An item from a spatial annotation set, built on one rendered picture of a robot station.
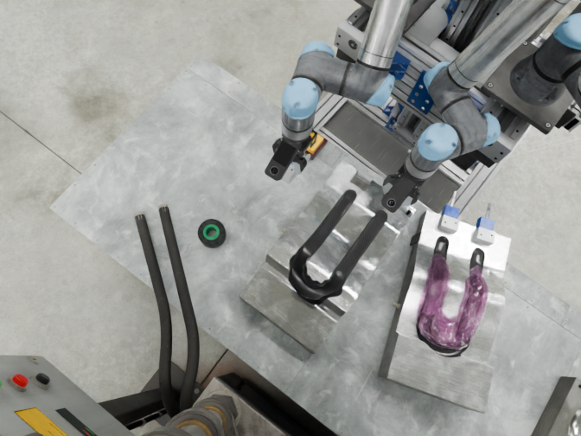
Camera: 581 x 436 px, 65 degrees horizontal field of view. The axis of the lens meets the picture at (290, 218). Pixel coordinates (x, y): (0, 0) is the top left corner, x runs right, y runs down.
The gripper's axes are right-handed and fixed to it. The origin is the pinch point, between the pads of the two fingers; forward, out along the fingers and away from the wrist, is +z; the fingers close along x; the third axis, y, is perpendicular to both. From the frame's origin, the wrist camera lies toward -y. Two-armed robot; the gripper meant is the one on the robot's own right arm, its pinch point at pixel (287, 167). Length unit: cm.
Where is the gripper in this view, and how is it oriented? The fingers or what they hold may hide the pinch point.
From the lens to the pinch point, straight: 129.2
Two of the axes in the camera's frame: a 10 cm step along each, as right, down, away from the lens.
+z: -0.5, 3.0, 9.5
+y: 5.9, -7.6, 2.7
